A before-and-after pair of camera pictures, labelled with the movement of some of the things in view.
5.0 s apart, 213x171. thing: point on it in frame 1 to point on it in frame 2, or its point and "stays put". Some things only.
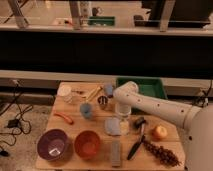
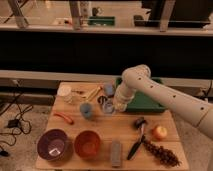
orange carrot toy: (68, 120) stays put
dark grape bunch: (163, 154) stays put
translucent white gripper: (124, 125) to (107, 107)
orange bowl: (87, 144) stays put
